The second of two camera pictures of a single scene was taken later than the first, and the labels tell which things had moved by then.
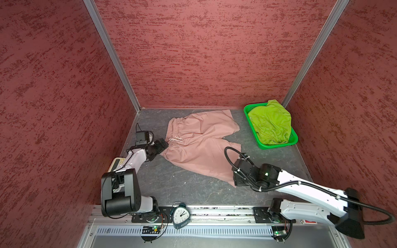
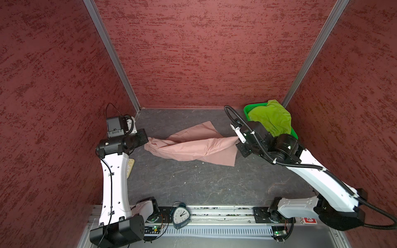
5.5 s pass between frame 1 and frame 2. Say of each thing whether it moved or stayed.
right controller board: stayed
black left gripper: moved
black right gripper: moved
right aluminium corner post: stayed
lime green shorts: stayed
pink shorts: moved
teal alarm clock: stayed
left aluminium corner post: stayed
